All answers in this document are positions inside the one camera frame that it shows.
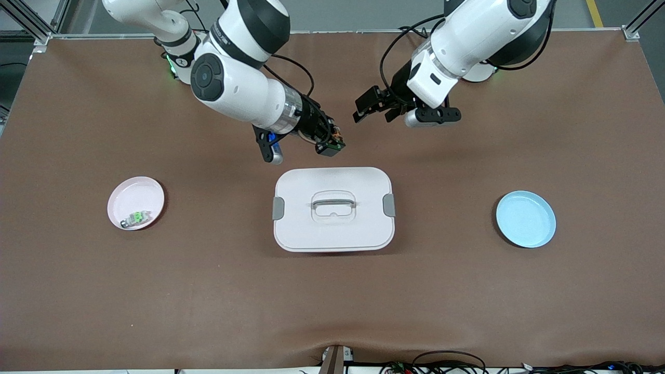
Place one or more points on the black and orange switch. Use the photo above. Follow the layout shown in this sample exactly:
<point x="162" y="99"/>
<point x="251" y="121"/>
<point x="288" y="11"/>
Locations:
<point x="335" y="143"/>

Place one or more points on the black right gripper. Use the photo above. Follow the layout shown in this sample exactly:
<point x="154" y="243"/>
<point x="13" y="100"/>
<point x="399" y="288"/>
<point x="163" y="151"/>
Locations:
<point x="312" y="120"/>

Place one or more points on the light blue round plate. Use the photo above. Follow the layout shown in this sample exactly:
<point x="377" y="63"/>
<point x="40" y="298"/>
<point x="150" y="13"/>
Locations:
<point x="526" y="219"/>

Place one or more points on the white lidded storage box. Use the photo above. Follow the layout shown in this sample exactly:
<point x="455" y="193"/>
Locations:
<point x="333" y="209"/>

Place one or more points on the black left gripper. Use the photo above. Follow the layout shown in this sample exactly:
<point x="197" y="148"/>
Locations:
<point x="399" y="87"/>

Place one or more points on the metal table-edge clamp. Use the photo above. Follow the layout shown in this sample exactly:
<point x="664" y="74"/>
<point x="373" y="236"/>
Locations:
<point x="335" y="359"/>

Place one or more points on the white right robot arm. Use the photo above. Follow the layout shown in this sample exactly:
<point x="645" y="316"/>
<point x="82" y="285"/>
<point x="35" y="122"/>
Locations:
<point x="234" y="88"/>

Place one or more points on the grey and green switch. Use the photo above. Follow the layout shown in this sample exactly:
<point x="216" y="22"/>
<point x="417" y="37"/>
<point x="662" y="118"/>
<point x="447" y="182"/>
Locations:
<point x="136" y="218"/>

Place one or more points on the aluminium frame post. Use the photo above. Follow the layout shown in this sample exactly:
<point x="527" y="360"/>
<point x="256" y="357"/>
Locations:
<point x="31" y="21"/>
<point x="641" y="21"/>

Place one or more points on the pink round plate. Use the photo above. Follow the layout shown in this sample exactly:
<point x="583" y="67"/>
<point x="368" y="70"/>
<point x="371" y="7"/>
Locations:
<point x="136" y="200"/>

